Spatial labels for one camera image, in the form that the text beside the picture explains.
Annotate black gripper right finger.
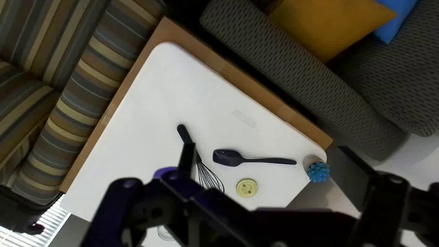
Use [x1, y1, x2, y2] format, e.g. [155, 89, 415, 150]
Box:
[336, 147, 377, 212]

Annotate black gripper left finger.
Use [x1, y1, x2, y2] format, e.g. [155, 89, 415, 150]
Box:
[177, 143, 196, 177]

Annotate dark blue spatula spoon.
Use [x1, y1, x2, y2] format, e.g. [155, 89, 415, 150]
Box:
[212, 150, 296, 168]

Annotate yellow jar lid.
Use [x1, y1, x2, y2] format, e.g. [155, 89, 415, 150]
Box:
[236, 179, 258, 198]

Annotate blue spiky ball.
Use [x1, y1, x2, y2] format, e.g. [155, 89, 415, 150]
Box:
[307, 162, 329, 183]

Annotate grey sofa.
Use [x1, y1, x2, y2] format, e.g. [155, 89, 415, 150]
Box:
[199, 0, 439, 161]

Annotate mustard yellow cushion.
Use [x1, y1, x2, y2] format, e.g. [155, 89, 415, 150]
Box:
[269, 0, 396, 62]

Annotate striped armchair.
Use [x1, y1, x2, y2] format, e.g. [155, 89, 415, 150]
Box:
[0, 0, 164, 207]

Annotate blue cushion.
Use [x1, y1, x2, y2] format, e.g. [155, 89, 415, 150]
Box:
[373, 0, 418, 44]

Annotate black wire whisk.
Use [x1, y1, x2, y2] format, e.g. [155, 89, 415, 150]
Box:
[177, 124, 225, 192]

